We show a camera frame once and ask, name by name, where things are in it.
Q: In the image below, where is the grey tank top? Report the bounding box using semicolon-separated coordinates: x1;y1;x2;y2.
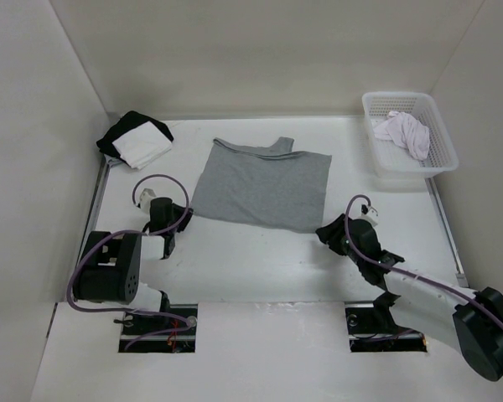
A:
192;137;332;233

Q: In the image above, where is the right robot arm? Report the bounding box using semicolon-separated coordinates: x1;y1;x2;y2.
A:
315;214;503;381

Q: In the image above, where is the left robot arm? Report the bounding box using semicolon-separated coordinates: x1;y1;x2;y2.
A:
67;197;194;334

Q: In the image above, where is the folded white tank top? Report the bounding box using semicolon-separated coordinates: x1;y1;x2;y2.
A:
112;121;173;170

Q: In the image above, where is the folded black tank top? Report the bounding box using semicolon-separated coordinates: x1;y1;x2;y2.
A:
96;111;174;162

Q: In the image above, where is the light pink tank top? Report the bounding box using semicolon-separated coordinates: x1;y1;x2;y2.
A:
373;111;430;161

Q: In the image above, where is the white plastic basket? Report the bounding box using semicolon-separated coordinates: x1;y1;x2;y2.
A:
361;91;459;179

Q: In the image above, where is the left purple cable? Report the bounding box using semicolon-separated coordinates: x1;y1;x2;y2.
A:
65;174;196;348

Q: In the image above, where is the purple cable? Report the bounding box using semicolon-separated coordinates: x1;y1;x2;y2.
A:
65;174;196;348
344;194;503;348

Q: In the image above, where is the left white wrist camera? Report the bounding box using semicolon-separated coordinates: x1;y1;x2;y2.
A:
137;188;157;214

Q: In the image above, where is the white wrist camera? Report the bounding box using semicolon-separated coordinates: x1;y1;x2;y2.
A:
137;188;157;214
360;204;379;226

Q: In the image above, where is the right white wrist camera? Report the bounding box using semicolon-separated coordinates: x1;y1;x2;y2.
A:
360;204;379;226

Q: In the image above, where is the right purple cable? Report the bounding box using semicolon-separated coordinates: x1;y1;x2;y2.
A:
344;194;503;348

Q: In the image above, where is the left metal table rail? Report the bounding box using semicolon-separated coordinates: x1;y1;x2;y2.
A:
66;158;110;303

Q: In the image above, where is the metal table rail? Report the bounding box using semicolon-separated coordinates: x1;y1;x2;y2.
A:
66;158;110;303
425;178;469;288

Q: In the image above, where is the right metal table rail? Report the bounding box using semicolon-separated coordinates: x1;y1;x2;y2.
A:
425;178;469;288

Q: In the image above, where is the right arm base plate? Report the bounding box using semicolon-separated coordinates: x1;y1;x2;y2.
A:
345;292;417;342

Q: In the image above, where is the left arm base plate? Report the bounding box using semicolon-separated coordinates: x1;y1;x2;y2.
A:
121;304;198;340

